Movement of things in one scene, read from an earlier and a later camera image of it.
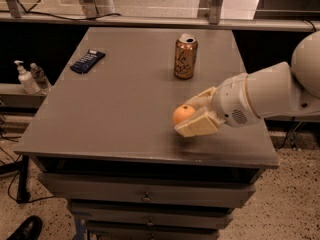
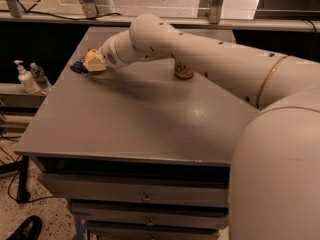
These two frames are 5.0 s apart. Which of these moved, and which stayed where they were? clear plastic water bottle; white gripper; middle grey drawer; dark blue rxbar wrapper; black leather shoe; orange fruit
Moved: white gripper; orange fruit
Stayed: clear plastic water bottle; middle grey drawer; black leather shoe; dark blue rxbar wrapper
